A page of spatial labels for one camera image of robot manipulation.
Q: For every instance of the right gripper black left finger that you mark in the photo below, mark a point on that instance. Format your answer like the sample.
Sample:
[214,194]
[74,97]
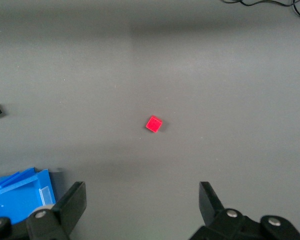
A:
[72,200]

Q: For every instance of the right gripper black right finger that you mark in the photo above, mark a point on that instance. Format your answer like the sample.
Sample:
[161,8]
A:
[207,202]

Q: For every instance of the small red cube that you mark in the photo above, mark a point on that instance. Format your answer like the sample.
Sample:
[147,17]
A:
[154,124]

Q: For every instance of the blue plastic storage bin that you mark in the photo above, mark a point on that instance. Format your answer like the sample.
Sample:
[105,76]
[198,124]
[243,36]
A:
[17,197]

